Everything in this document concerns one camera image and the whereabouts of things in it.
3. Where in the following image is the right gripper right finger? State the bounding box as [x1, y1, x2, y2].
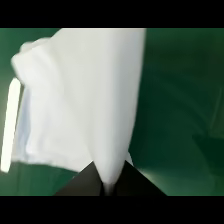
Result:
[113, 159, 168, 197]

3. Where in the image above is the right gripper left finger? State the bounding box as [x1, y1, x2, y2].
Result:
[54, 160, 105, 197]

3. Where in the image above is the white T-shirt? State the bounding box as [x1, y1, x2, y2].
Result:
[10, 28, 148, 195]

